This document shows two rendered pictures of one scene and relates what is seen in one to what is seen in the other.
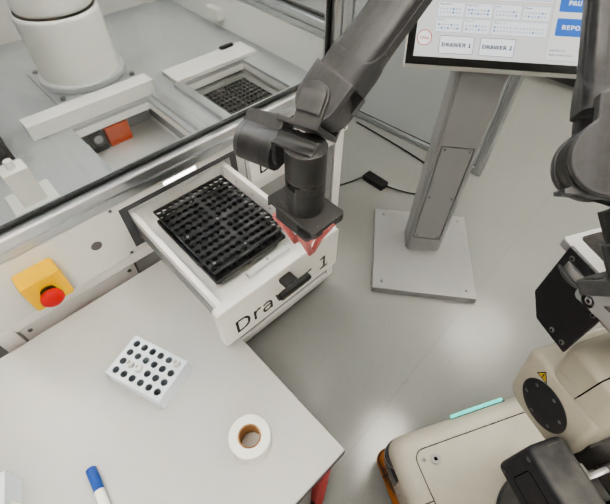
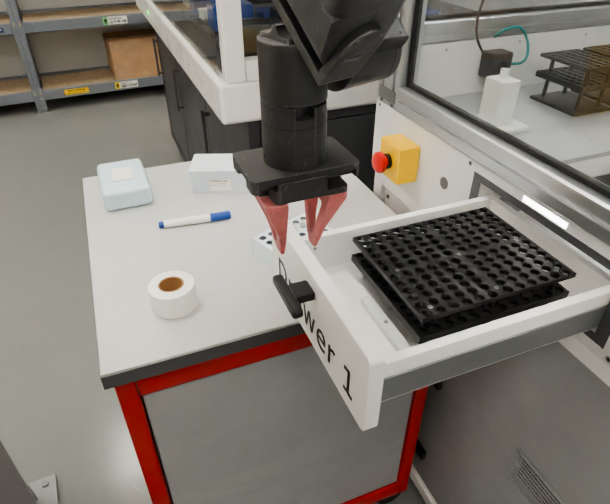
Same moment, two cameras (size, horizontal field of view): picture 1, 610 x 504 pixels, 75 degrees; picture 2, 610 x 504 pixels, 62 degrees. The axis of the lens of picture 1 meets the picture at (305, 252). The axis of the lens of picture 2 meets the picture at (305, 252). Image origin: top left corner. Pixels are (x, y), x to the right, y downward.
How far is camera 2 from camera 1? 0.74 m
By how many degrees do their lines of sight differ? 75
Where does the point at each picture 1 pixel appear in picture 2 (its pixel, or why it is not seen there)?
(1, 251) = (411, 107)
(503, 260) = not seen: outside the picture
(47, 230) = (433, 122)
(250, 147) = not seen: hidden behind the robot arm
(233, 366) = (267, 306)
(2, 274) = (400, 125)
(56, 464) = (248, 203)
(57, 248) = (427, 147)
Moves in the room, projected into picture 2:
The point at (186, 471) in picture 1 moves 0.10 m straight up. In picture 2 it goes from (186, 261) to (178, 211)
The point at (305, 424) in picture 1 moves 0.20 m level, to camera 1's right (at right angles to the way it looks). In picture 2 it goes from (155, 349) to (49, 472)
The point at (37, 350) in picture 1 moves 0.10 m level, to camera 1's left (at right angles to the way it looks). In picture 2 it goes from (359, 195) to (372, 175)
